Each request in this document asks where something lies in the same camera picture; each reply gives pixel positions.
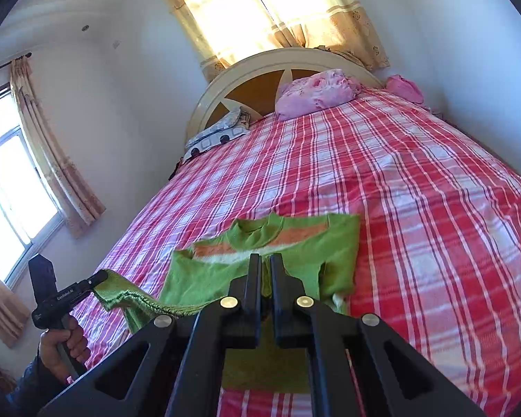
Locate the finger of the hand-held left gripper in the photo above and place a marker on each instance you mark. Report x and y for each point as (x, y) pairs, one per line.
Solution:
(95, 281)

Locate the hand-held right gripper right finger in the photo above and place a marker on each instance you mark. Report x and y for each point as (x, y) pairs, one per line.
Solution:
(282, 289)

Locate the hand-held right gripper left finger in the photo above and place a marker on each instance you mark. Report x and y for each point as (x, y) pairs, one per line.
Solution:
(252, 289)

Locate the green orange striped knit sweater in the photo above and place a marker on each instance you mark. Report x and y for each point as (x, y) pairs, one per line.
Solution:
(330, 247)

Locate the person's left forearm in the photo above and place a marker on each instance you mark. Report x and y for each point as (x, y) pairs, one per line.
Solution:
(34, 388)

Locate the person's left hand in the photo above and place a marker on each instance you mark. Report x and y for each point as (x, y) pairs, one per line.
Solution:
(50, 354)

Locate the narrow yellow floral curtain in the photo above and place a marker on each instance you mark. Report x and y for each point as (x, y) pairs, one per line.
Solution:
(0, 308)
(56, 156)

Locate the white framed window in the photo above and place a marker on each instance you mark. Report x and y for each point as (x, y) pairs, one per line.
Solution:
(13, 208)

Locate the bed with red plaid sheet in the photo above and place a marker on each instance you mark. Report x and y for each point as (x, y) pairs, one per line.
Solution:
(417, 226)

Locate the white dark patterned pillow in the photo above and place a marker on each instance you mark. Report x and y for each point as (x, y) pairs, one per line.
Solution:
(217, 134)

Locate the pink floral pillow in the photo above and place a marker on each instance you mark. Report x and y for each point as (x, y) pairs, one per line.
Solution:
(317, 91)

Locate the cream wooden headboard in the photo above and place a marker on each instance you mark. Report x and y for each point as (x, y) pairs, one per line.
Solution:
(252, 63)

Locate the small pink pillow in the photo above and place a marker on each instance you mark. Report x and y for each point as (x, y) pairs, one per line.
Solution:
(403, 89)

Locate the black curtain rod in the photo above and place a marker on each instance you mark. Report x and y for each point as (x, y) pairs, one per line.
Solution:
(8, 64)

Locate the wide yellow floral curtain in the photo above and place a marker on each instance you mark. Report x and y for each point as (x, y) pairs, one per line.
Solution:
(243, 8)

